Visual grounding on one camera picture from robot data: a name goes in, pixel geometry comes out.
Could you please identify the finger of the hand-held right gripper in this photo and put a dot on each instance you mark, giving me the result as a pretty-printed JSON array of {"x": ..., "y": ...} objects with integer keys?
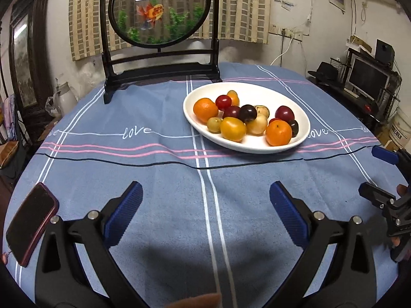
[
  {"x": 374, "y": 194},
  {"x": 383, "y": 155}
]

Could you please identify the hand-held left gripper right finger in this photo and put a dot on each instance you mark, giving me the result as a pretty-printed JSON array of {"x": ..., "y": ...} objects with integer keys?
[{"x": 289, "y": 213}]

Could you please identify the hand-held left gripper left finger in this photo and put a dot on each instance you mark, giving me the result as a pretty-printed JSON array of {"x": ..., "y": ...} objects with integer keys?
[{"x": 123, "y": 211}]

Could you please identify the dark purple plum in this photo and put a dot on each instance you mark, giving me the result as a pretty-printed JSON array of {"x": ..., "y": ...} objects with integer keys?
[
  {"x": 294, "y": 128},
  {"x": 247, "y": 113}
]

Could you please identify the large yellow pear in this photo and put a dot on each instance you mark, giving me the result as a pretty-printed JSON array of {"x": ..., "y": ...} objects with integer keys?
[{"x": 257, "y": 125}]

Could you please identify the large red plum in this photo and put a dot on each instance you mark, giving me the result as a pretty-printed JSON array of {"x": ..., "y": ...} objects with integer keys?
[{"x": 284, "y": 113}]

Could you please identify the yellow-orange round orange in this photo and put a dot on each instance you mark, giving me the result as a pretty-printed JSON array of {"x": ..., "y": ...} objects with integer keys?
[{"x": 232, "y": 129}]

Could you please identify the striped pepino melon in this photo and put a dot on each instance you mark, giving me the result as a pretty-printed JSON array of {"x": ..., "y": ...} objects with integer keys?
[{"x": 262, "y": 110}]

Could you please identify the white oval plate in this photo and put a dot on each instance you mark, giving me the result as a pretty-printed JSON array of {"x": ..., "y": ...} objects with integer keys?
[{"x": 273, "y": 98}]

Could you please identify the mandarin orange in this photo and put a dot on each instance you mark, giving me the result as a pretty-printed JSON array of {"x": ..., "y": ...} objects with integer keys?
[
  {"x": 205, "y": 109},
  {"x": 278, "y": 133}
]

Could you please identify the person's right hand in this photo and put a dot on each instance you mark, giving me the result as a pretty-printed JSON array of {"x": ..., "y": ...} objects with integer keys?
[{"x": 402, "y": 189}]

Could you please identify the white bucket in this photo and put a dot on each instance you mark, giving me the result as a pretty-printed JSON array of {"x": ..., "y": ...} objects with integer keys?
[{"x": 401, "y": 128}]

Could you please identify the blue striped tablecloth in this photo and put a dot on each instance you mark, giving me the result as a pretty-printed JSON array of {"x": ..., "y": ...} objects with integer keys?
[{"x": 160, "y": 173}]

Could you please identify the computer monitor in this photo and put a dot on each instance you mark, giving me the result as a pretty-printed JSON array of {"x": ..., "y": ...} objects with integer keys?
[{"x": 367, "y": 78}]

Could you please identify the smartphone with red case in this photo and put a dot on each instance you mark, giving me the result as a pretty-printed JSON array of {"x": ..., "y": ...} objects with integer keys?
[{"x": 30, "y": 223}]

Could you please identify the black hat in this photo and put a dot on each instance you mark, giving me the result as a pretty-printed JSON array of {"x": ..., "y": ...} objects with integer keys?
[{"x": 326, "y": 72}]

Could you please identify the black speaker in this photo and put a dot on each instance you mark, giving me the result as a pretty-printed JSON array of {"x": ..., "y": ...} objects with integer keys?
[{"x": 384, "y": 51}]

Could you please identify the brown blurred object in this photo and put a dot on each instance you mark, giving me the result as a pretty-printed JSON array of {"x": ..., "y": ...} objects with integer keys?
[{"x": 199, "y": 301}]

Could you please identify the white jar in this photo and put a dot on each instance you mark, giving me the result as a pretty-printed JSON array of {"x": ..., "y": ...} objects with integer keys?
[{"x": 65, "y": 98}]

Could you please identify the brown cushion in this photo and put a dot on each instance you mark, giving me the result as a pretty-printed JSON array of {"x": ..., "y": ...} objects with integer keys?
[{"x": 8, "y": 152}]

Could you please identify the purple cloth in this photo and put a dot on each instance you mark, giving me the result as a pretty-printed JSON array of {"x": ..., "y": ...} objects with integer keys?
[{"x": 8, "y": 118}]

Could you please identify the dark wooden framed mirror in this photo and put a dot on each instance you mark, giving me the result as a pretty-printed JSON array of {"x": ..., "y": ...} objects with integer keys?
[{"x": 27, "y": 54}]

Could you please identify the checked beige curtain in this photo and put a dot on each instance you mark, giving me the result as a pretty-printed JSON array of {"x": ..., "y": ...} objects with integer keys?
[{"x": 244, "y": 6}]

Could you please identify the round goldfish screen on stand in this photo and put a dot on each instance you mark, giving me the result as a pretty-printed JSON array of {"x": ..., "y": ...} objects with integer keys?
[{"x": 159, "y": 6}]

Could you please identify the wall power socket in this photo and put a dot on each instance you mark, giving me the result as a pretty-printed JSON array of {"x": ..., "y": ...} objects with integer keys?
[{"x": 287, "y": 32}]

